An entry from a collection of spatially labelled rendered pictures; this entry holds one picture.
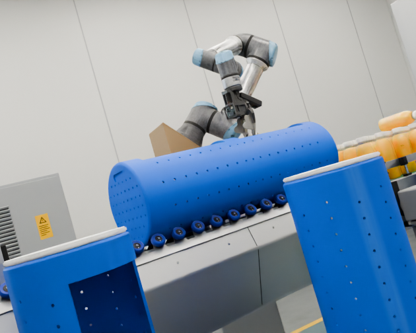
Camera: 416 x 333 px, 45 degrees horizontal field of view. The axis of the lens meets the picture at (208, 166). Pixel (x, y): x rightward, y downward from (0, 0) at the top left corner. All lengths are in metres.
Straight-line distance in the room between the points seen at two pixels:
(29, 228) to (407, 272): 2.29
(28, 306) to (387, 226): 0.87
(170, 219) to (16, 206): 1.72
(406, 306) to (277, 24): 4.91
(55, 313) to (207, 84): 4.35
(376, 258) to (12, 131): 3.67
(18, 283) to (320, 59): 5.43
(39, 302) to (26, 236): 2.08
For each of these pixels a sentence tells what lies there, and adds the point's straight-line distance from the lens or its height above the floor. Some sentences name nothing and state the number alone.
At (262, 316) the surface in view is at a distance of 2.32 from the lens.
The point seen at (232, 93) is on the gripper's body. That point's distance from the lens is 2.02.
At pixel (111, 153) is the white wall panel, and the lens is 4.68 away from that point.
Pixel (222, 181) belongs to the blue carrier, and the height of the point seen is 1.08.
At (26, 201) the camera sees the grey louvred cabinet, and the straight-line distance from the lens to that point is 3.18.
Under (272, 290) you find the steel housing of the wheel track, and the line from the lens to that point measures 1.82.
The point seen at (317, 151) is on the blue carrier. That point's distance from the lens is 1.98.
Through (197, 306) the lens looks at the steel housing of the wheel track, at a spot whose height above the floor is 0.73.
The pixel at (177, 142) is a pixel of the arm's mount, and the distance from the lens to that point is 2.26.
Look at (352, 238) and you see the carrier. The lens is 1.34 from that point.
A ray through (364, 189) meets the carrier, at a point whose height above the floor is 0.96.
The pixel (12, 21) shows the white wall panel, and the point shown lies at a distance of 4.90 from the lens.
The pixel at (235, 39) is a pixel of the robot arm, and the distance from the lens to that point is 2.47.
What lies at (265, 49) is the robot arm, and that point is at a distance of 2.47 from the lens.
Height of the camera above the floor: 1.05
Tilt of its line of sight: 3 degrees up
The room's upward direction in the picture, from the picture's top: 16 degrees counter-clockwise
